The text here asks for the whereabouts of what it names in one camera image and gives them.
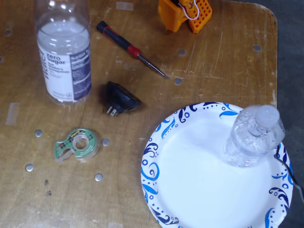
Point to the clear ribbed water bottle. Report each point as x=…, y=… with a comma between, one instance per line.
x=249, y=142

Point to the clear bottle zero sugar label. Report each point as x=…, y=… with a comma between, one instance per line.
x=64, y=47

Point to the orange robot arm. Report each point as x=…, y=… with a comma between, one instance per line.
x=172, y=16

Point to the paper plate blue swirl pattern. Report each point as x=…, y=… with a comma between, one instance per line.
x=202, y=185

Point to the black power plug adapter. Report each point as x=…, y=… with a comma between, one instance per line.
x=121, y=97

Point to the round metal table disc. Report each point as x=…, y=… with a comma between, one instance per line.
x=105, y=141
x=177, y=81
x=182, y=52
x=99, y=177
x=257, y=47
x=38, y=133
x=7, y=31
x=29, y=167

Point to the red black screwdriver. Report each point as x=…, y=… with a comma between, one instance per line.
x=131, y=50

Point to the green Scotch tape dispenser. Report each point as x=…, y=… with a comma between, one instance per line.
x=92, y=147

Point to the clear tape strip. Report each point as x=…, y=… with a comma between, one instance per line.
x=12, y=113
x=115, y=225
x=124, y=5

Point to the orange perforated bracket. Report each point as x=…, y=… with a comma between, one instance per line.
x=202, y=21

